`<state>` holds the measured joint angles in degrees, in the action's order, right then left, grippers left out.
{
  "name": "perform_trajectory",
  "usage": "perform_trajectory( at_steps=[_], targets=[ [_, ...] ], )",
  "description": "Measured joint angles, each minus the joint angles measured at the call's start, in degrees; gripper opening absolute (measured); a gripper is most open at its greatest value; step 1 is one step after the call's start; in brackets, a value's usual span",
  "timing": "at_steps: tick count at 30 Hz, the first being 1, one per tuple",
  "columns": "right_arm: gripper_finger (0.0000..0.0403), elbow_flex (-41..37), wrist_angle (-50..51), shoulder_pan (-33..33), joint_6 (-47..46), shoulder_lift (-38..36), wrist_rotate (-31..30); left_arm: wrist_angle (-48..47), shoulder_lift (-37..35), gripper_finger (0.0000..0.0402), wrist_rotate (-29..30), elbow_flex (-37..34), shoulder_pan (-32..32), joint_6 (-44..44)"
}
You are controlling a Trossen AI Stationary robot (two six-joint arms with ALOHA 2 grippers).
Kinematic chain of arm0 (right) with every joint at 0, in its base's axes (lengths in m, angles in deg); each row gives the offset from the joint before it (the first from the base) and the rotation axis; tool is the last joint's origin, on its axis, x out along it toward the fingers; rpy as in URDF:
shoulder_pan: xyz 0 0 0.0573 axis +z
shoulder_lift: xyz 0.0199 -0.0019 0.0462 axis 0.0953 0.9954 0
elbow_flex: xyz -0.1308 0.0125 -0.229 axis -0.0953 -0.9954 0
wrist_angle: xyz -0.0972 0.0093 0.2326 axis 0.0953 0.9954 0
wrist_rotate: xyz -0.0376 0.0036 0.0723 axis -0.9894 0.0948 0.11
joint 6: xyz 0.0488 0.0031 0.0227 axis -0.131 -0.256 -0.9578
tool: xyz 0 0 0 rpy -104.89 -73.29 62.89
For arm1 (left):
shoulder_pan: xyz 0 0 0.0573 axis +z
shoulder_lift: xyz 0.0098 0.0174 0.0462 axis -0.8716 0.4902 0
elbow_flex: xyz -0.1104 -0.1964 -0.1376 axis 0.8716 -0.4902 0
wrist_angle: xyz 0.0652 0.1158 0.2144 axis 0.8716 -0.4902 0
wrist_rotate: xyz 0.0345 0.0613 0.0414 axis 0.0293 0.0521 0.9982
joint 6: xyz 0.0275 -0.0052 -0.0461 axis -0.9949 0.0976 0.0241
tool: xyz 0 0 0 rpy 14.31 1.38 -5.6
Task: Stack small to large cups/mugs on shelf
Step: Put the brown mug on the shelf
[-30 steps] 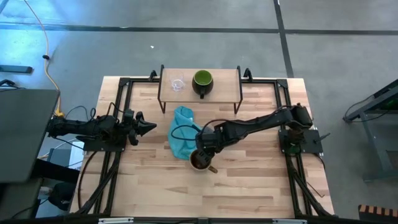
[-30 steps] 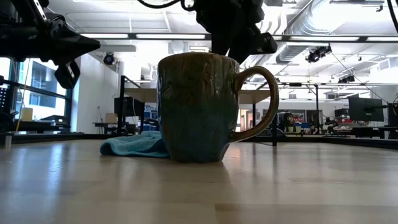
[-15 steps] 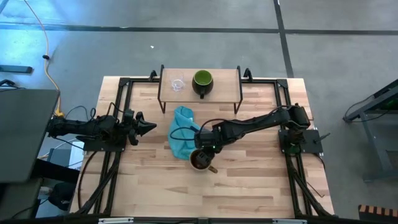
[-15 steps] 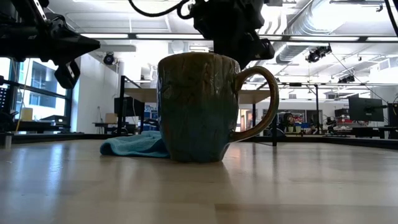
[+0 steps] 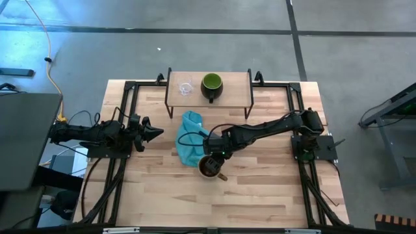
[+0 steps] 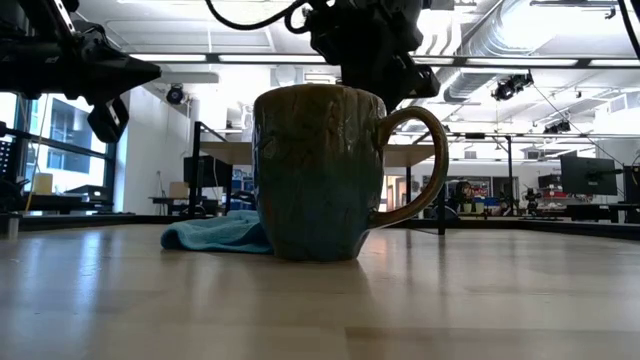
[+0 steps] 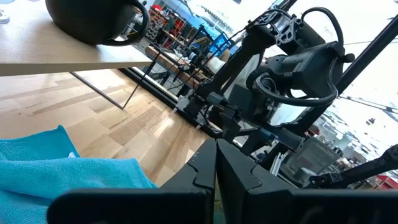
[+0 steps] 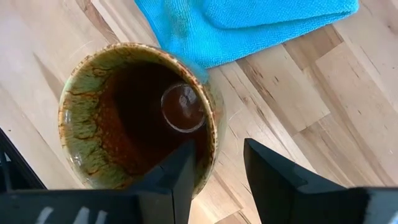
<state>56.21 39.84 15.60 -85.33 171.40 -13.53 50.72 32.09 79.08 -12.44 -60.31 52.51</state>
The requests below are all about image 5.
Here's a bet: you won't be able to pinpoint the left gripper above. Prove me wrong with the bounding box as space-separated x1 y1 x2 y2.
128 113 164 153

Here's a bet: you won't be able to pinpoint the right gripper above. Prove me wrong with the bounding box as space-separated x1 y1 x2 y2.
203 135 233 172

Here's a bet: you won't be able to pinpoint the brown green glazed mug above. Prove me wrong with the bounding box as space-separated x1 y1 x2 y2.
197 155 228 182

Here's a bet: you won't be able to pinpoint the clear plastic cup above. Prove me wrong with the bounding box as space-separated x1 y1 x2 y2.
177 75 193 97

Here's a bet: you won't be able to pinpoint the black mug green inside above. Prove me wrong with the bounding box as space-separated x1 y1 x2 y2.
200 73 224 104

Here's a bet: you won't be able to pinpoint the wooden shelf black metal legs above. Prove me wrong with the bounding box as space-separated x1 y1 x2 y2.
163 67 254 120

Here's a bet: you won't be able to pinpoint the teal cloth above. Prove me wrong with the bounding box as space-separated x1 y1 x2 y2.
175 110 212 168

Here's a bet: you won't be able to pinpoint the white box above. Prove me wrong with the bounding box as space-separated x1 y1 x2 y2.
73 148 89 178

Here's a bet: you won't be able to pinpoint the grey box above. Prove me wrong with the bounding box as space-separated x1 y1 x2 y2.
48 155 76 176

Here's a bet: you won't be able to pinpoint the black bag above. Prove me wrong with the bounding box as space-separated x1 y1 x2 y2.
50 190 81 220

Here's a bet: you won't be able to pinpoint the dark grey desk top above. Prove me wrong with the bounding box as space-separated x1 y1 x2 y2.
0 93 64 192

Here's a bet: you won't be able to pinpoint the black flat floor bar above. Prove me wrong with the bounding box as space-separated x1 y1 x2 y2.
0 67 35 78

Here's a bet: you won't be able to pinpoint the grey metal desk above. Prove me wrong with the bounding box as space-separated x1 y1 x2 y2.
359 83 416 190

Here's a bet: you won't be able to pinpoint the orange black striped object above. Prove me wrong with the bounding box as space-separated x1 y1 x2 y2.
374 213 416 232

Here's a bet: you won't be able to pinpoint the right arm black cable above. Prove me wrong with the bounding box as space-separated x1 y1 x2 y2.
176 122 248 148

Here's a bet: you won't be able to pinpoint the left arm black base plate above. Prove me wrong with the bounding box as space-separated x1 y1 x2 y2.
79 139 133 160

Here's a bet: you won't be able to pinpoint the yellow power cable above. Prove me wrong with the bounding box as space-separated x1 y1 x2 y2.
24 0 68 124

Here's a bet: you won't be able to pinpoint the silver metal bracket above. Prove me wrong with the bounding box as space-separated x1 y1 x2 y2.
285 228 321 234
103 227 140 234

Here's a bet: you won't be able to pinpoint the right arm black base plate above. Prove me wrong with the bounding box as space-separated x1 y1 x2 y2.
291 135 346 163

